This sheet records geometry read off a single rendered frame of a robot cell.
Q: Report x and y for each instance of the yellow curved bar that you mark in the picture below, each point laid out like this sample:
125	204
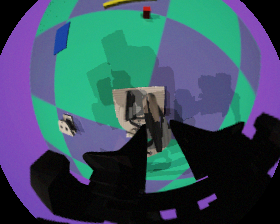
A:
112	3

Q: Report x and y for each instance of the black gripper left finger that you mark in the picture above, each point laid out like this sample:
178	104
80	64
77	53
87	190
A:
132	158

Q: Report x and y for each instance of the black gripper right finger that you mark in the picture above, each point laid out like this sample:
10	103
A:
199	146

